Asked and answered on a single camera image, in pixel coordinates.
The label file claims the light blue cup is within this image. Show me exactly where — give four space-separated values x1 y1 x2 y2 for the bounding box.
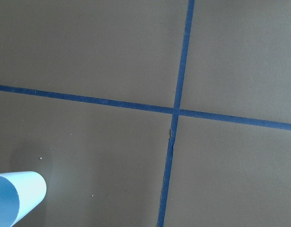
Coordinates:
0 171 47 227

